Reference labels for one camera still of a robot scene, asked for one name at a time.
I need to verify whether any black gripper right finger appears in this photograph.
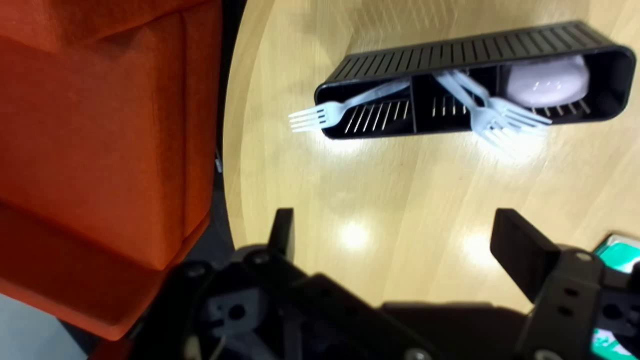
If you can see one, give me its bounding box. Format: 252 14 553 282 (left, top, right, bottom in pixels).
488 206 571 306

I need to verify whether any green and white card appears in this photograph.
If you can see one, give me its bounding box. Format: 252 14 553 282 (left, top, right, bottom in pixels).
588 232 640 360

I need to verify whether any white rounded lump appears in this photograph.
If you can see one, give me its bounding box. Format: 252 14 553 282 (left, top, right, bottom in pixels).
500 55 592 112

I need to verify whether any black slotted utensil basket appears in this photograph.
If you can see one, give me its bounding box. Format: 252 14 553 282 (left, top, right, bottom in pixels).
313 19 638 142

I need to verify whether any orange upholstered seat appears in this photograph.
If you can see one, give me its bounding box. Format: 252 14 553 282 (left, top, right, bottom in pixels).
0 0 227 345

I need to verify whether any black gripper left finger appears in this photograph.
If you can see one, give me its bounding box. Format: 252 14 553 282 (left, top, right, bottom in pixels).
266 206 296 260

